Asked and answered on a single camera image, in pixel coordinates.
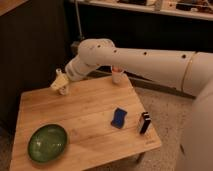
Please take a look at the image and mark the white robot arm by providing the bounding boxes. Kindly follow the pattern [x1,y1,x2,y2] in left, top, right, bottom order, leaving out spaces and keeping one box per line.
[51,38,213,171]

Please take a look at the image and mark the small white bottle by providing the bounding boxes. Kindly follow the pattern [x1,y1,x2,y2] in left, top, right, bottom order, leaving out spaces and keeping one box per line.
[56,68,69,95]

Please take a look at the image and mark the grey metal case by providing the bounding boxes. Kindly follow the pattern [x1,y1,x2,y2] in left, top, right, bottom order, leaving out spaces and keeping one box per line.
[70,41,80,57]

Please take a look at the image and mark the white cup with red contents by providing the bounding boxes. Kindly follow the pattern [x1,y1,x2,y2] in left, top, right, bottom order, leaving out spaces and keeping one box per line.
[111,66,124,84]

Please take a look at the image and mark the wooden table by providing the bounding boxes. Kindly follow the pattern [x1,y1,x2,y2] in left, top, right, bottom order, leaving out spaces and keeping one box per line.
[10,76,161,171]

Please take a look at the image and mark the blue folded object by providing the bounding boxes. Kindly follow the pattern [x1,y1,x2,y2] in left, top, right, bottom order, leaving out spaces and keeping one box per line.
[111,108,127,129]

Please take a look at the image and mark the metal pole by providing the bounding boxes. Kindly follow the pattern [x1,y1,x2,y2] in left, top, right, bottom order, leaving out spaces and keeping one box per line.
[74,0,84,41]

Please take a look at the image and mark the cluttered upper shelf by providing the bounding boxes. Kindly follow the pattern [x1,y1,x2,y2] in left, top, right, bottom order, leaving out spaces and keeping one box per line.
[68,0,213,22]

